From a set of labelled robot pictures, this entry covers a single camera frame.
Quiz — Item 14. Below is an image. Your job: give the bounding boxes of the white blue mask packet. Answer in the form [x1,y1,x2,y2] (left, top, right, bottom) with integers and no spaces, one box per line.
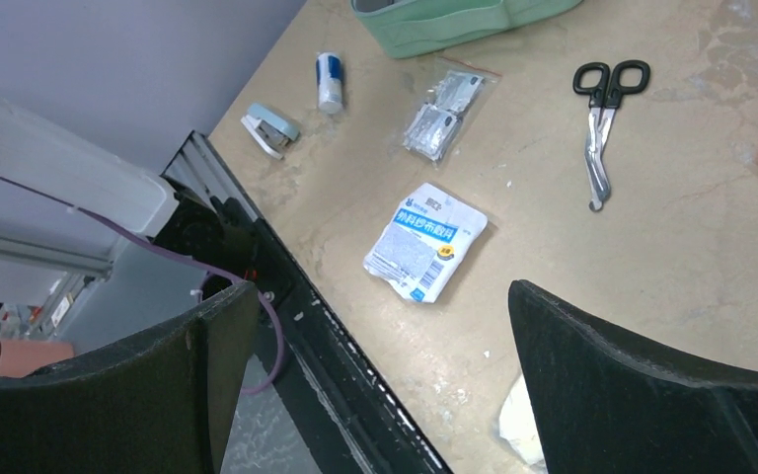
[363,183,489,304]

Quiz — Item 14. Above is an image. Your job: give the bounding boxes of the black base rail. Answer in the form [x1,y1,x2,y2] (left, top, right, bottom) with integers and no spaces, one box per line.
[164,132,450,473]

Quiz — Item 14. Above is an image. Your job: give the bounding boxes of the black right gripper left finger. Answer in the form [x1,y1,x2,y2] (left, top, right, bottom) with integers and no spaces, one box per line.
[0,282,260,473]

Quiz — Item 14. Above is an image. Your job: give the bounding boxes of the blue white stapler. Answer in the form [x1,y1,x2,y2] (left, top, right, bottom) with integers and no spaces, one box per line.
[241,103,300,160]

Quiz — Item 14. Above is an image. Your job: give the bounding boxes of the green medicine case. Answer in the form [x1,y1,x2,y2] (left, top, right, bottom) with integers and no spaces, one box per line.
[349,0,581,59]

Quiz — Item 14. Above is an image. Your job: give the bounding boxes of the pink tape roll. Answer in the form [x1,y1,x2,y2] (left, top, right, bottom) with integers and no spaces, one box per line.
[0,339,75,378]

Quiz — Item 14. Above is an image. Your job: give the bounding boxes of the gauze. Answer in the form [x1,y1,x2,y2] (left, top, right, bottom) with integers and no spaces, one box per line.
[497,374,548,473]

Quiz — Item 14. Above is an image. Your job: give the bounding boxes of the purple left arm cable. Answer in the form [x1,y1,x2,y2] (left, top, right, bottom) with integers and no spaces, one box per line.
[0,160,287,397]

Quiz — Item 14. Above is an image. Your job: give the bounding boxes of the black handled scissors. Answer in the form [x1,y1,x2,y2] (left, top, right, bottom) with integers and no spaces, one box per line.
[572,59,651,212]

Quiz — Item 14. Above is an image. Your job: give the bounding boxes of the small white blue tube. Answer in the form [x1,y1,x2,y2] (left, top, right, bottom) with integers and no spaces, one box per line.
[316,51,343,115]

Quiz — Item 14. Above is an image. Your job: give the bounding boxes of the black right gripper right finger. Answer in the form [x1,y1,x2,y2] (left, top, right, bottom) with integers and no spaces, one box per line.
[508,280,758,473]

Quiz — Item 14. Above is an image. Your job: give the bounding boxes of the clear bag alcohol pads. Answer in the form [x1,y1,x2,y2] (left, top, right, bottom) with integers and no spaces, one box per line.
[400,55,502,167]

